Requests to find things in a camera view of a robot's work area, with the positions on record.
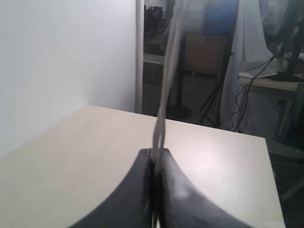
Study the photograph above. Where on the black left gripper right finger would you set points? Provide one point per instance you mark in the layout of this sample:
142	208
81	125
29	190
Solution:
182	205

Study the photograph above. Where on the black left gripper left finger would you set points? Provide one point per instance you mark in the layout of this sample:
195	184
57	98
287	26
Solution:
130	204

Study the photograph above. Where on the background desk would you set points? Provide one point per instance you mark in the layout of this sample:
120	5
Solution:
266	86

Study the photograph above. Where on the black tripod stand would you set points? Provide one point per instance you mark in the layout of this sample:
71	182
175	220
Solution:
211	108

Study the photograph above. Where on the black stanchion pole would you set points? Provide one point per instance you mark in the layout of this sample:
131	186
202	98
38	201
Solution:
179	111

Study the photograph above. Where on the white hanging cloth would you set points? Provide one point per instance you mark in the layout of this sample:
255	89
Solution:
251	113

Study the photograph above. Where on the aluminium wall edge post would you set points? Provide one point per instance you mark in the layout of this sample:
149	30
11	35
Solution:
139	55

